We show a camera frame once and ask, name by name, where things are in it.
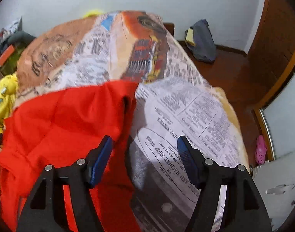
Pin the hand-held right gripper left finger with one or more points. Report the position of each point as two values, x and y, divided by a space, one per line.
100 162

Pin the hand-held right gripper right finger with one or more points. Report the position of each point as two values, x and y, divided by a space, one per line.
188 160

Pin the red zip jacket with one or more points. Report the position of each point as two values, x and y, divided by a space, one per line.
65 120

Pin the newspaper print bed sheet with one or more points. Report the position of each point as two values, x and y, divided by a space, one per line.
186 106

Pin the pink slipper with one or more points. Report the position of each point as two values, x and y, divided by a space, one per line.
261 149

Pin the white sliding wardrobe door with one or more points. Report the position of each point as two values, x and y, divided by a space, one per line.
285 116

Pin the yellow printed garment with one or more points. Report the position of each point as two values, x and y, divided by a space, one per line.
2 96

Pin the grey bag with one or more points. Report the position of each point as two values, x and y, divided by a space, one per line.
203 41

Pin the brown printed mat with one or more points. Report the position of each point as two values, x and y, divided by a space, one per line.
53 48

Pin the green patterned cloth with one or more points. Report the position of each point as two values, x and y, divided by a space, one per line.
13 60

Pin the orange box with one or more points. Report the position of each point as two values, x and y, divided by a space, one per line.
5 55

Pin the wooden door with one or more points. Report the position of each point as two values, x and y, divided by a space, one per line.
275 29

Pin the pile of clutter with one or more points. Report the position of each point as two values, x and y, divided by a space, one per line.
5 31

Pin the wooden bed frame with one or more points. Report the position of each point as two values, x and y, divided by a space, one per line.
168 28

